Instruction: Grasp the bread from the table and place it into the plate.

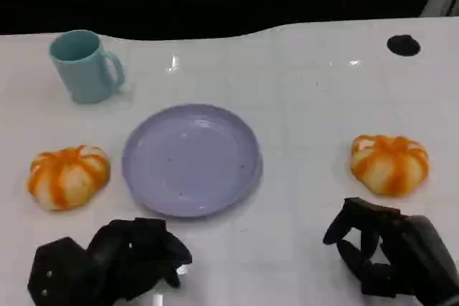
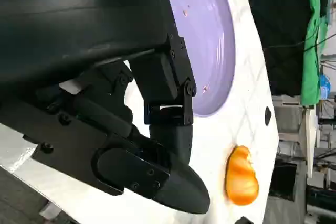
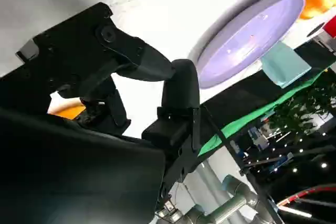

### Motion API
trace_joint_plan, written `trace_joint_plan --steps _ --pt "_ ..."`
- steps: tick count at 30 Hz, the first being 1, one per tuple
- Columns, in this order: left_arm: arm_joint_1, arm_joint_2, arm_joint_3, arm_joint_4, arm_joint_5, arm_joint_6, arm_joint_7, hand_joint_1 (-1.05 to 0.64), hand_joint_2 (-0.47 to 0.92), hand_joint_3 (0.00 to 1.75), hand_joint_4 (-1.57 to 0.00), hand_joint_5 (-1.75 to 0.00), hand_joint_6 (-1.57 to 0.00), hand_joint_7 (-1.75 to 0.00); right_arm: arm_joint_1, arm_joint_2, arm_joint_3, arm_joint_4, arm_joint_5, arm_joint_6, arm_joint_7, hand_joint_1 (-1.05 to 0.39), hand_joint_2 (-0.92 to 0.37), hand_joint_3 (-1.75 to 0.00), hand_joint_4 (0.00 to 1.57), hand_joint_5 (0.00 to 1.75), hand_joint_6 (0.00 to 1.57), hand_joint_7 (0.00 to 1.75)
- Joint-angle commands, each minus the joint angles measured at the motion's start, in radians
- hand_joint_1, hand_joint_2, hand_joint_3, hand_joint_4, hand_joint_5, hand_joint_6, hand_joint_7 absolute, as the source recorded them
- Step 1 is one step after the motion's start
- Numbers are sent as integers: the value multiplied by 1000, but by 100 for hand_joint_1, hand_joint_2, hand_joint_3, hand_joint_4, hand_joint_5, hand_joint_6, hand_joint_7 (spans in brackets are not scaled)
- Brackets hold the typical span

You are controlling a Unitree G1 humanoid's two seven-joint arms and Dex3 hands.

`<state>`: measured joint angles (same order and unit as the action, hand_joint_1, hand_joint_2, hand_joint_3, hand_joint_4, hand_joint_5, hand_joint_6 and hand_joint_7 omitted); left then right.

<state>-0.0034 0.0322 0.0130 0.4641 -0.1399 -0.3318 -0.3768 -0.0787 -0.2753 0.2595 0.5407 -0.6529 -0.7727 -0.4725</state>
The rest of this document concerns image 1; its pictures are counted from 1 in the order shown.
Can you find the lilac plate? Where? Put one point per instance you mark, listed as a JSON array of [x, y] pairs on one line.
[[191, 161]]

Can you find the orange white toy bread roll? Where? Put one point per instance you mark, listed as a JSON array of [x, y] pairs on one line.
[[68, 177], [390, 164]]

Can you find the black round table grommet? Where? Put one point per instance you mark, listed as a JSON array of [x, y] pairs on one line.
[[403, 45]]

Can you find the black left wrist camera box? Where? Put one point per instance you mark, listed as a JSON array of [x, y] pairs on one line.
[[59, 270]]

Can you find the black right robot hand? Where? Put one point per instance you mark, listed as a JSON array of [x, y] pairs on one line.
[[419, 252]]

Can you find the pale green mug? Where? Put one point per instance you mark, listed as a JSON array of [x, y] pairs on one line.
[[84, 76]]

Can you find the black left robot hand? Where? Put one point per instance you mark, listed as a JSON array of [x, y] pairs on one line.
[[136, 248]]

